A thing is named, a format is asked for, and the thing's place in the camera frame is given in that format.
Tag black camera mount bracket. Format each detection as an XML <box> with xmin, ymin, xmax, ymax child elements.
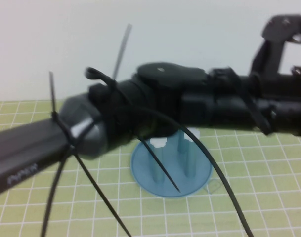
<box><xmin>249</xmin><ymin>14</ymin><xmax>301</xmax><ymax>77</ymax></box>

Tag black zip tie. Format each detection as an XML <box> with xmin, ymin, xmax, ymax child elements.
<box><xmin>85</xmin><ymin>66</ymin><xmax>119</xmax><ymax>87</ymax></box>
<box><xmin>51</xmin><ymin>112</ymin><xmax>132</xmax><ymax>237</ymax></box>
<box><xmin>137</xmin><ymin>134</ymin><xmax>182</xmax><ymax>195</ymax></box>
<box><xmin>112</xmin><ymin>23</ymin><xmax>133</xmax><ymax>81</ymax></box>
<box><xmin>48</xmin><ymin>70</ymin><xmax>59</xmax><ymax>119</ymax></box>

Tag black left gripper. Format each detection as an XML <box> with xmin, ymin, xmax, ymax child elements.
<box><xmin>250</xmin><ymin>66</ymin><xmax>301</xmax><ymax>138</ymax></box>

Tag clear plastic tab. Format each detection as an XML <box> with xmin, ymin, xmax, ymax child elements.
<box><xmin>205</xmin><ymin>179</ymin><xmax>222</xmax><ymax>195</ymax></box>

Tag black wrist strap band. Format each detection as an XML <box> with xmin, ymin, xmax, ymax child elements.
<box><xmin>228</xmin><ymin>70</ymin><xmax>273</xmax><ymax>136</ymax></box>

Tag blue cup stand white caps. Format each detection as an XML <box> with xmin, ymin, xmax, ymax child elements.
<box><xmin>131</xmin><ymin>127</ymin><xmax>214</xmax><ymax>198</ymax></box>

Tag green grid table mat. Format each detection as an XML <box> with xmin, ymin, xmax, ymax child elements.
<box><xmin>0</xmin><ymin>100</ymin><xmax>301</xmax><ymax>237</ymax></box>

